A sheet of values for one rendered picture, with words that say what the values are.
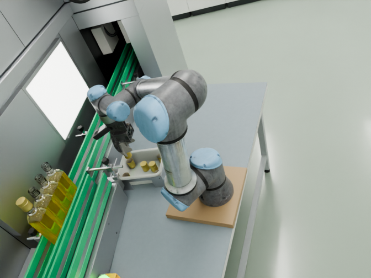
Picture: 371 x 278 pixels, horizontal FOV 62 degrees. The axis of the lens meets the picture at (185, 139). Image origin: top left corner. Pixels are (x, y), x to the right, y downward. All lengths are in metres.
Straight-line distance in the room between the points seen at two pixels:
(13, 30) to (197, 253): 1.18
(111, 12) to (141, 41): 0.22
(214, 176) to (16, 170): 0.75
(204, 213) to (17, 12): 1.17
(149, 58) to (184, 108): 1.19
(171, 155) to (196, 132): 0.74
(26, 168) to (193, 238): 0.72
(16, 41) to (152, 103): 0.89
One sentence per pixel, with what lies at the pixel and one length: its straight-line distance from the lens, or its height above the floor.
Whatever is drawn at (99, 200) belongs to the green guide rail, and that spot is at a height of 0.94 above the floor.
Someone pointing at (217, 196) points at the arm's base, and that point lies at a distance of 1.27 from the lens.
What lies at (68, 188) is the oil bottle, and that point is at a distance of 1.34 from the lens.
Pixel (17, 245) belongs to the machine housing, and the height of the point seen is 0.95.
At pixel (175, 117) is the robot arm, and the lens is 0.80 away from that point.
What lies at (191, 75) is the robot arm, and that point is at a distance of 0.85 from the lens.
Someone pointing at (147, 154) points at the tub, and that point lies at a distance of 1.55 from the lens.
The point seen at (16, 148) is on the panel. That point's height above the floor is 1.19.
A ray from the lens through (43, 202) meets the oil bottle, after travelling 1.24.
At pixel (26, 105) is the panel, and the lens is 1.44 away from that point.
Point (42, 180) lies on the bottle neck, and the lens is 1.25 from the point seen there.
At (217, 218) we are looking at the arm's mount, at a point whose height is 0.78.
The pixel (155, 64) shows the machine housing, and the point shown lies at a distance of 1.99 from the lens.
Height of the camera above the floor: 1.85
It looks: 42 degrees down
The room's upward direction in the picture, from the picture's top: 21 degrees counter-clockwise
